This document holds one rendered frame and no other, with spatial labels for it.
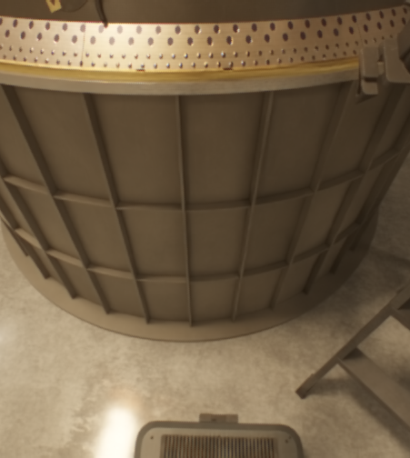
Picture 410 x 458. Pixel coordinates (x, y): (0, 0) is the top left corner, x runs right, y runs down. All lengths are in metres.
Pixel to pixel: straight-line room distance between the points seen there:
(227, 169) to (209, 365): 0.93
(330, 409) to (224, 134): 1.17
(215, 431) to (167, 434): 0.15
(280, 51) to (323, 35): 0.10
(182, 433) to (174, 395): 0.32
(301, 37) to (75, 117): 0.51
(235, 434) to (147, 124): 0.95
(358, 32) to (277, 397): 1.28
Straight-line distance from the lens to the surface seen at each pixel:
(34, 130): 0.97
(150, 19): 0.76
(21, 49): 0.84
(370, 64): 0.55
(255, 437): 1.25
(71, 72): 0.76
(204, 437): 1.23
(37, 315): 1.81
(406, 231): 2.24
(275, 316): 1.65
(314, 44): 0.80
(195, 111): 0.79
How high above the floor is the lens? 1.48
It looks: 50 degrees down
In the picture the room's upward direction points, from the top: 1 degrees clockwise
